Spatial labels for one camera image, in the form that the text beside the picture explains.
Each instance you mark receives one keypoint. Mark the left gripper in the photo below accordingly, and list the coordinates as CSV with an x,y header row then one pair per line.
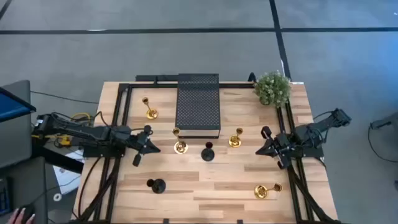
x,y
147,130

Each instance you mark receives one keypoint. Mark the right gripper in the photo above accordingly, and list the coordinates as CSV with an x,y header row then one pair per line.
x,y
266,132

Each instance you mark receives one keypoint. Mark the gold candlestick holder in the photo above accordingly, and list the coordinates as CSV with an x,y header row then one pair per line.
x,y
260,191
234,141
180,147
152,114

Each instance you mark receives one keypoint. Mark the black candlestick holder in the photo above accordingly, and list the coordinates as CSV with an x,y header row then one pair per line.
x,y
159,186
207,154

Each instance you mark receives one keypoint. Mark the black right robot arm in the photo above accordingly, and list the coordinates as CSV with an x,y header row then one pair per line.
x,y
323,124

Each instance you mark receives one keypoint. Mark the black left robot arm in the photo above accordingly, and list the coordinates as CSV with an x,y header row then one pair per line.
x,y
93,133

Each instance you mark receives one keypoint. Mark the green plant in black pot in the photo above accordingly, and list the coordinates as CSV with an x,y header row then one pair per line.
x,y
273,88

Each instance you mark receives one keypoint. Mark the black perforated metal shelf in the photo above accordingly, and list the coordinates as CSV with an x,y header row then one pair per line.
x,y
197,105

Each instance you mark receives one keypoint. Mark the yellow tool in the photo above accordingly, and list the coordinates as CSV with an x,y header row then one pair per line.
x,y
64,140

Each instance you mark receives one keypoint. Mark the white paper sheet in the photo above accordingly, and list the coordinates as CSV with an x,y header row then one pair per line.
x,y
65,179

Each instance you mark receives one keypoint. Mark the white tape roll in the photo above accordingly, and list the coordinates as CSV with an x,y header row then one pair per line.
x,y
54,197

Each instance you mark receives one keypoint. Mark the grey side table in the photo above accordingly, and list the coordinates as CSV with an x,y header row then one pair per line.
x,y
15,140

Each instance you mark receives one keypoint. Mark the black computer mouse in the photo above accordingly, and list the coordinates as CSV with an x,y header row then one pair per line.
x,y
27,211

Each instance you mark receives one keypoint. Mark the blue screen monitor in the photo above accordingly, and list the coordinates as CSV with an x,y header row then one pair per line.
x,y
12,107

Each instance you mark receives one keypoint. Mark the dark keyboard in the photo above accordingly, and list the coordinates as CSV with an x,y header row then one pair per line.
x,y
4,196

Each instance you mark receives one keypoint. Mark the person's hand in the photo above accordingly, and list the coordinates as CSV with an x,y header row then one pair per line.
x,y
14,219

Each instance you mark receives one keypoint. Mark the black aluminium table frame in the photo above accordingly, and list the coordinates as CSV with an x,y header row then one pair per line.
x,y
236,85

